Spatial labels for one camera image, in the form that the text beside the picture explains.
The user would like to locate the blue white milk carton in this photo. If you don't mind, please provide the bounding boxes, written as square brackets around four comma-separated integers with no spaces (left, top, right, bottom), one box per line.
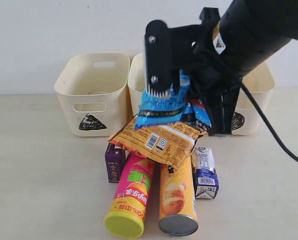
[191,146,219,200]

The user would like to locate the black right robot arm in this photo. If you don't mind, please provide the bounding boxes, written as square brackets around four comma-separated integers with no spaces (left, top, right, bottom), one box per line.
[145,0,298,135]

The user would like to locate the orange chip bag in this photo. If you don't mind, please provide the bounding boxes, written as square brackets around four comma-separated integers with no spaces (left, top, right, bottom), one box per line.
[109,116,207,169]

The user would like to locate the blue snack bag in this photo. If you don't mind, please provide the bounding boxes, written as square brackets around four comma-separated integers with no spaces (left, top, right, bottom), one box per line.
[135,70,212,131]

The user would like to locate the cream bin with square mark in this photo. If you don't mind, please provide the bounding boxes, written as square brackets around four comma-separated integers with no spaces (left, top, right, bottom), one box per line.
[127,53,146,115]

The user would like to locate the purple juice carton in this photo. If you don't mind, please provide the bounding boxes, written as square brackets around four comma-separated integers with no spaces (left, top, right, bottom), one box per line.
[105,143,126,183]

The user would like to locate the yellow chips can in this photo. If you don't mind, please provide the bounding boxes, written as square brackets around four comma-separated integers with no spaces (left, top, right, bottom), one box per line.
[159,157,198,236]

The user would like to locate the cream bin with triangle mark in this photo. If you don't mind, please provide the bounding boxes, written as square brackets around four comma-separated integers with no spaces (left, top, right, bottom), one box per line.
[54,53,131,137]

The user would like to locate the pink chips can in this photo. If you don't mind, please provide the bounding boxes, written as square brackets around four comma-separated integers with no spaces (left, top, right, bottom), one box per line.
[104,153,156,239]

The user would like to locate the cream bin with circle mark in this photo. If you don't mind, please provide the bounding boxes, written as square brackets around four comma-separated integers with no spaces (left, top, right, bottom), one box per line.
[230,61,276,136]

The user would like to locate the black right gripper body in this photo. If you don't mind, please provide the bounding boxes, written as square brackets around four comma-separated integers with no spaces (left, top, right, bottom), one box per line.
[176,7,244,104]

